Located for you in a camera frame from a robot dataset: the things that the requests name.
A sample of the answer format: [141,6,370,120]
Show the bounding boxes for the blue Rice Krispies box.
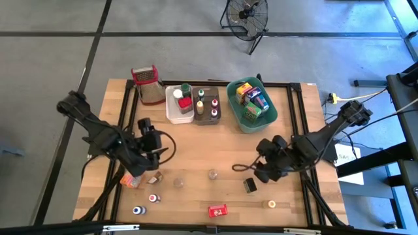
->
[253,93,270,114]

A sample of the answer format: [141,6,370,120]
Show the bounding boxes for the yellow Corn Pops box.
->
[234,82,253,105]

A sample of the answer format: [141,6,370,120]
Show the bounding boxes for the teal green plastic bin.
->
[226,76,278,134]

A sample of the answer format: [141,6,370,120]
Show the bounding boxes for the black wire floor fan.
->
[219,0,269,55]

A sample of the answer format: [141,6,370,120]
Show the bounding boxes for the white plastic bin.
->
[165,84,194,125]

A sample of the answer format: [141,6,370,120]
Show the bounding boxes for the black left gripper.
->
[137,117,169,155]

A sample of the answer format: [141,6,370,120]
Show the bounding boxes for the red Froot Loops box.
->
[208,204,229,219]

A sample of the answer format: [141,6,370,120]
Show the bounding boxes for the red handled box grater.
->
[131,65,167,106]

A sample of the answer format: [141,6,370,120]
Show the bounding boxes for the pale extension cable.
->
[338,87,389,102]

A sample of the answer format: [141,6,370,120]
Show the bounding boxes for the small brown packet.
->
[146,170,164,185]

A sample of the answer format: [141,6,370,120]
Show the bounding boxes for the grey metal floor foot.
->
[353,79,388,88]

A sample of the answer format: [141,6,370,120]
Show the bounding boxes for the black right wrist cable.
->
[232,155,262,173]

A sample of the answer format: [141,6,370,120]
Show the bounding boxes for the dark green tin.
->
[243,177,258,194]

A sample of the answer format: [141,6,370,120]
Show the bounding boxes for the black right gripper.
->
[254,136,293,184]

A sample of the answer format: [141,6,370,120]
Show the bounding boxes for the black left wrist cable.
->
[156,129,178,165]

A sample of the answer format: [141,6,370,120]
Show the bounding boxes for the black floor cable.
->
[346,107,418,141]

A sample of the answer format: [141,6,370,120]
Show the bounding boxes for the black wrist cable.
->
[156,129,178,165]
[232,155,262,173]

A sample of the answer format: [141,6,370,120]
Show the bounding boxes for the red lid spice container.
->
[178,96,193,114]

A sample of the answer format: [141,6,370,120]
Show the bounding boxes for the orange snack packet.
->
[120,172,144,189]

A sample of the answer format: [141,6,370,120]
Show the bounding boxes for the grey floor object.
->
[0,145,26,157]

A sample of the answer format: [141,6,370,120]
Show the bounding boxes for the black side desk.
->
[336,60,418,229]

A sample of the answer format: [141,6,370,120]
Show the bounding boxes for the black crossbar silver brackets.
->
[0,220,418,235]

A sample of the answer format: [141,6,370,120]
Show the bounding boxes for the green Apple Jacks box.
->
[241,101,263,123]

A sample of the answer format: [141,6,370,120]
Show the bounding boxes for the grey desk cable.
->
[388,97,418,118]

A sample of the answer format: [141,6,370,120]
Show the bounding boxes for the white paper sheet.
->
[334,143,365,186]

